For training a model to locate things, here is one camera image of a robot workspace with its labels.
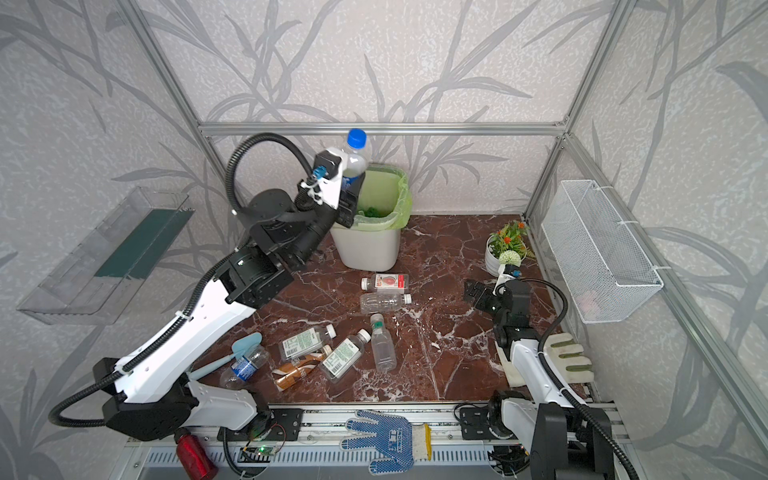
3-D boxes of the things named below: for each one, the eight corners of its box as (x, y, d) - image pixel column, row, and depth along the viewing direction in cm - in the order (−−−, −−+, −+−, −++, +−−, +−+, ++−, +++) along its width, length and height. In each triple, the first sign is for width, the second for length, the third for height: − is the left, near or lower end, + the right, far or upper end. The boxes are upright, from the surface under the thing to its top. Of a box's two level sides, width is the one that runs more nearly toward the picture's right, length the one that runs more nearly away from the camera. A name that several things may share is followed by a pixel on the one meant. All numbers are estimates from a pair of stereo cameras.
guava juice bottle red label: (361, 293, 100) (360, 285, 96) (363, 281, 103) (361, 273, 100) (409, 293, 100) (409, 285, 96) (409, 281, 104) (409, 273, 100)
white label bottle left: (286, 366, 85) (281, 361, 82) (282, 348, 88) (277, 343, 85) (339, 341, 90) (337, 335, 86) (333, 325, 93) (331, 319, 90)
